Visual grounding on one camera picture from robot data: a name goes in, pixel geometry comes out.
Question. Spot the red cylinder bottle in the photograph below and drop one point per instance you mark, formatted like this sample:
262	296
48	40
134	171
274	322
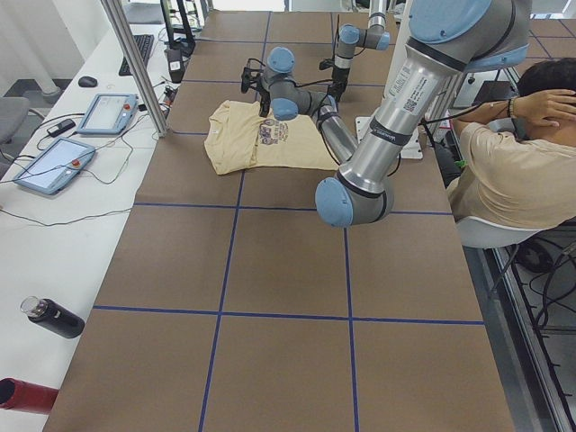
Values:
27	397

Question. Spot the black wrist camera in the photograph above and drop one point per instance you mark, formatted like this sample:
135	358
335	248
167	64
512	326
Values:
252	75
326	64

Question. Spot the near blue teach pendant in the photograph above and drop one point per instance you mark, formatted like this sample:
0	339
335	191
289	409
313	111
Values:
56	166

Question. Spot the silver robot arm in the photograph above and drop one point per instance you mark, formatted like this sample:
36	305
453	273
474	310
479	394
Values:
446	38
349	38

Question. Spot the seated person beige shirt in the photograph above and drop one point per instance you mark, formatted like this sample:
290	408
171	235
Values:
519	154

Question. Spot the black water bottle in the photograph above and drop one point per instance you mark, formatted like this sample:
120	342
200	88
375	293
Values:
52	316

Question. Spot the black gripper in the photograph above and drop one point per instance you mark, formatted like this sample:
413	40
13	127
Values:
339	79
265	100

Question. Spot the blue teach pendant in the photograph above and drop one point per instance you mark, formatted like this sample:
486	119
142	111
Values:
56	166
108	114

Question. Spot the beige long-sleeve printed shirt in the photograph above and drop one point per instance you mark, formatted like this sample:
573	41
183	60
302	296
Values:
239	138

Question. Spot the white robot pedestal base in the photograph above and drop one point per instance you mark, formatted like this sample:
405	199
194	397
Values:
410	139

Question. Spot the black small phone device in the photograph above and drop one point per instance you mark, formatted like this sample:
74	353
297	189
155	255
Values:
61	127

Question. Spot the black computer mouse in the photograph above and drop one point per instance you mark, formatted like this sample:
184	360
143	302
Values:
87	82

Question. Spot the grey aluminium frame post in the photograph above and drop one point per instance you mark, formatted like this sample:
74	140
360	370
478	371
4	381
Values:
122	29

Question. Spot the far blue teach pendant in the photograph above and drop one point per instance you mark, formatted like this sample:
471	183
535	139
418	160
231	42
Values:
108	114

